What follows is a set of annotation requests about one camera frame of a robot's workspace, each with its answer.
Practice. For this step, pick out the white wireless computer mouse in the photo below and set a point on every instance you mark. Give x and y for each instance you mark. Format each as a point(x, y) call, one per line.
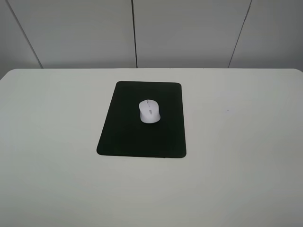
point(149, 111)

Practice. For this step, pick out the black rectangular mouse pad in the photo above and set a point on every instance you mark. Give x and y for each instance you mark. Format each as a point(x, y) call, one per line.
point(124, 134)

